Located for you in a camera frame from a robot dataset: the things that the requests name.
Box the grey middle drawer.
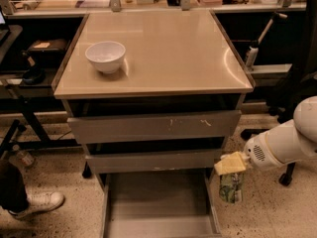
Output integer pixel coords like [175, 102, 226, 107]
[86, 149, 222, 174]

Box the grey open bottom drawer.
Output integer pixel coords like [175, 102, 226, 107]
[100, 170, 222, 238]

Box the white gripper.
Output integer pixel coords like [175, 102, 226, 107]
[214, 131, 283, 176]

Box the black round object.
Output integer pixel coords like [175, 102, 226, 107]
[23, 67, 46, 85]

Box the grey drawer cabinet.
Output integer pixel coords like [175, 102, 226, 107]
[51, 9, 257, 238]

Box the grey top drawer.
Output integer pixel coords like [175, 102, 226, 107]
[67, 110, 241, 144]

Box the plastic water bottle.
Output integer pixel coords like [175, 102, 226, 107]
[13, 145, 35, 168]

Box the white handled tool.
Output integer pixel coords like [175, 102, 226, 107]
[245, 12, 287, 70]

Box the green soda can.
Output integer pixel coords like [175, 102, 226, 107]
[219, 173, 244, 203]

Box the white sneaker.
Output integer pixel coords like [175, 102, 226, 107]
[9, 191, 65, 219]

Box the black box with label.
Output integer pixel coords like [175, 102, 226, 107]
[27, 39, 69, 61]

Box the white ceramic bowl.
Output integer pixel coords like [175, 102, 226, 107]
[85, 41, 126, 73]

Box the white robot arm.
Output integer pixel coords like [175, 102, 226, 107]
[214, 96, 317, 176]

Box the black office chair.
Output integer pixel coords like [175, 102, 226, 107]
[241, 0, 317, 186]

